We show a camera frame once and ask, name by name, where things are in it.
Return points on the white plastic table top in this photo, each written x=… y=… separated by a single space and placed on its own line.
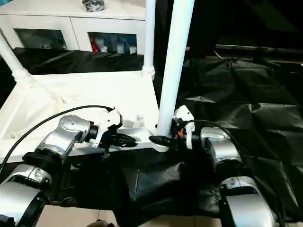
x=71 y=89

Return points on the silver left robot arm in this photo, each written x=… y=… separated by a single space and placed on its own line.
x=59 y=139

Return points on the black work mat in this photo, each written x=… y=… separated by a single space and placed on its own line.
x=248 y=89

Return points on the white glass-door sideboard cabinet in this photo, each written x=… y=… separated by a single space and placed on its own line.
x=59 y=21

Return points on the black backdrop cloth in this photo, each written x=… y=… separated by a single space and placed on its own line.
x=236 y=21

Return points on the grey crumpled bag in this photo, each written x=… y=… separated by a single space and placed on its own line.
x=93 y=4

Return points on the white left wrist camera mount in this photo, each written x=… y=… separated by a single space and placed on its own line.
x=111 y=118

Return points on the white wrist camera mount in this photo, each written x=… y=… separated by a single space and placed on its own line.
x=183 y=113
x=111 y=118

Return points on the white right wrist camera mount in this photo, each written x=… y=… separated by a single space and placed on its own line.
x=183 y=113

